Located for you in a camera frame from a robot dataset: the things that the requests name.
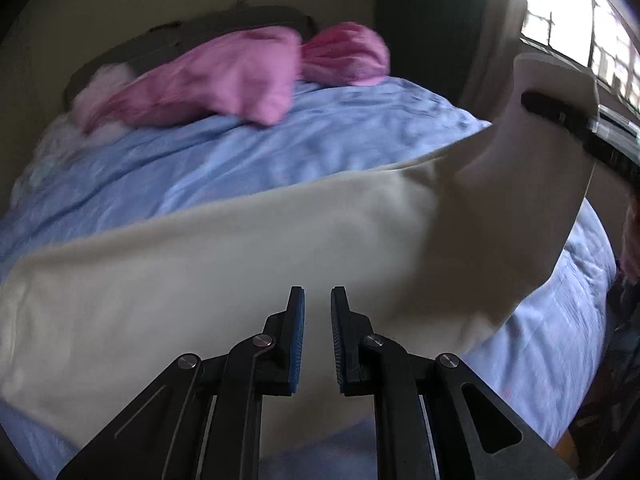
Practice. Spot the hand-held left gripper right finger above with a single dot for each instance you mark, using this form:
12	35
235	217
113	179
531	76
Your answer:
336	340

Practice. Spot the blue bed sheet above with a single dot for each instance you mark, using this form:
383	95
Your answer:
325	140

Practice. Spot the floral pastel pillow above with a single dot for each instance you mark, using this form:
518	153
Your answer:
50	160

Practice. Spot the grey padded headboard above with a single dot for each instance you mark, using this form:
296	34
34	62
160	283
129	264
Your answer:
165	35

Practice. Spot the pink duvet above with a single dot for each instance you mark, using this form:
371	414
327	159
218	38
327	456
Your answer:
225	80

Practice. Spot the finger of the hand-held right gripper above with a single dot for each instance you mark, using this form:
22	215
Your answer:
565	115

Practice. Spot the cream white pants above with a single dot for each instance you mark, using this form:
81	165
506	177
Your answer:
250	260

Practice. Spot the window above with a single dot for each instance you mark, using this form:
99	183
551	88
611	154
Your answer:
575	15

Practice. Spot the teal curtain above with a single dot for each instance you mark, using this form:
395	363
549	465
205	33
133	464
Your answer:
450	20

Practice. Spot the pink pillow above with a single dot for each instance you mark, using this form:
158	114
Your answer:
350	55

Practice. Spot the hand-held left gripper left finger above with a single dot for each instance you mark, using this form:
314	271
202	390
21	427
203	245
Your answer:
298	340

